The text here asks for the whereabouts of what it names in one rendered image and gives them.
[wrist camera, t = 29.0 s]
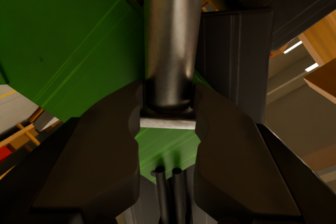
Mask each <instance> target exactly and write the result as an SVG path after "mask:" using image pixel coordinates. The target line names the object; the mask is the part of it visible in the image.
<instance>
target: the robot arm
mask: <svg viewBox="0 0 336 224"><path fill-rule="evenodd" d="M145 106H146V82H145V81H142V80H135V81H133V82H131V83H129V84H127V85H125V86H124V87H122V88H120V89H118V90H116V91H114V92H113V93H111V94H109V95H107V96H105V97H104V98H102V99H101V100H99V101H98V102H96V103H95V104H94V105H92V106H91V107H90V108H89V109H88V110H87V111H85V112H84V113H83V114H82V115H81V116H80V117H71V118H70V119H69V120H67V121H66V122H65V123H64V124H63V125H62V126H60V127H59V128H58V129H57V130H56V131H55V132H54V133H52V134H51V135H50V136H49V137H48V138H47V139H45V140H44V141H43V142H42V143H41V144H40V145H38V146H37V147H36V148H35V149H34V150H33V151H31V152H30V153H29V154H28V155H27V156H26V157H24V158H23V159H22V160H21V161H20V162H19V163H18V164H16V165H15V166H14V167H13V168H12V169H11V170H10V171H9V172H8V173H7V174H6V175H4V176H3V177H2V178H1V179H0V224H118V222H117V220H116V217H117V216H118V215H120V214H121V213H123V212H124V211H126V210H127V209H128V208H130V207H131V206H133V205H134V204H135V203H136V202H137V200H138V198H139V195H140V158H139V144H138V142H137V141H136V140H135V136H136V135H137V134H138V133H139V131H140V129H141V126H140V110H141V109H142V108H143V107H145ZM190 108H191V109H193V110H194V112H195V113H196V115H197V116H196V124H195V134H196V135H197V136H198V138H199V139H200V141H201V143H200V144H199V145H198V147H197V154H196V160H195V167H194V173H193V199H194V202H195V203H196V205H197V206H198V207H199V208H200V209H202V210H203V211H204V212H205V213H207V214H208V215H209V216H211V217H212V218H213V219H214V220H216V221H217V222H218V223H217V224H336V194H335V193H334V192H333V191H332V189H331V188H330V187H329V186H328V185H327V184H326V183H325V182H324V181H323V180H322V179H321V178H320V177H319V176H318V175H317V174H316V173H315V172H314V171H313V170H312V169H311V168H310V167H309V166H308V165H307V164H306V163H305V162H304V161H303V160H301V159H300V158H299V157H298V156H297V155H296V154H295V153H294V152H293V151H292V150H291V149H290V148H289V147H288V146H287V145H286V144H285V143H284V142H283V141H282V140H281V139H280V138H279V137H278V136H277V135H275V134H274V133H273V132H272V131H271V130H270V129H269V128H268V127H267V126H266V125H265V124H258V123H256V122H255V121H254V120H253V119H252V118H251V117H250V116H249V115H248V114H247V113H246V112H245V111H244V110H242V109H241V108H240V107H239V106H238V105H236V104H235V103H233V102H232V101H231V100H229V99H227V98H226V97H224V96H223V95H221V94H219V93H218V92H216V91H215V90H213V89H212V88H210V87H208V86H207V85H205V84H204V83H202V82H197V83H192V87H191V96H190Z"/></svg>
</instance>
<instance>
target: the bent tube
mask: <svg viewBox="0 0 336 224"><path fill-rule="evenodd" d="M202 3H203V0H144V57H145V92H146V100H145V106H143V108H142V109H141V110H140V112H139V115H140V127H146V128H169V129H191V130H195V127H196V119H197V114H196V113H195V111H194V110H193V108H191V91H192V83H193V77H194V69H195V61H196V52H197V44H198V36H199V28H200V19H201V11H202Z"/></svg>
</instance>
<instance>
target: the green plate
mask: <svg viewBox="0 0 336 224"><path fill-rule="evenodd" d="M0 65H1V67H2V69H3V71H4V72H5V74H6V76H7V78H8V80H9V84H7V85H8V86H10V87H11V88H12V89H14V90H15V91H17V92H18V93H20V94H21V95H23V96H24V97H26V98H27V99H29V100H30V101H32V102H33V103H35V104H36V105H38V106H39V107H41V108H42V109H44V110H45V111H47V112H48V113H50V114H51V115H53V116H54V117H56V118H57V119H59V120H60V121H62V122H63V123H65V122H66V121H68V120H69V119H70V118H71V117H80V116H81V115H82V114H83V113H84V112H85V111H87V110H88V109H89V108H90V107H91V106H93V105H94V104H95V103H97V102H98V101H99V100H101V99H102V98H104V97H106V96H108V95H109V94H111V93H113V92H115V91H117V90H119V89H120V88H122V87H124V86H126V85H128V84H130V83H131V82H133V81H135V80H141V81H145V29H144V9H143V8H142V7H141V6H140V4H139V3H138V2H137V1H136V0H0ZM134 139H135V140H136V141H137V143H138V149H139V167H140V174H141V175H142V176H144V177H145V178H147V179H148V180H150V181H151V182H153V183H154V184H157V181H156V173H155V169H156V168H157V167H164V169H165V178H166V180H167V179H169V178H171V177H172V176H173V175H172V170H173V169H174V168H180V169H181V170H182V171H183V170H185V169H186V168H188V167H190V166H192V165H194V164H195V163H196V157H197V150H198V145H199V144H200V143H201V141H200V139H199V137H198V136H197V135H196V133H195V129H179V128H157V127H140V131H139V133H138V134H137V135H136V136H135V138H134Z"/></svg>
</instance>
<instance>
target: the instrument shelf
mask: <svg viewBox="0 0 336 224"><path fill-rule="evenodd" d="M304 80H305V81H306V83H307V84H308V85H309V86H310V87H311V88H312V89H314V90H315V91H317V92H318V93H320V94H321V95H323V96H324V97H326V98H327V99H329V100H330V101H332V102H333V103H335V104H336V58H334V59H333V60H331V61H329V62H328V63H326V64H324V65H323V66H321V67H320V68H318V69H316V70H315V71H313V72H311V73H310V74H308V75H306V76H305V77H304Z"/></svg>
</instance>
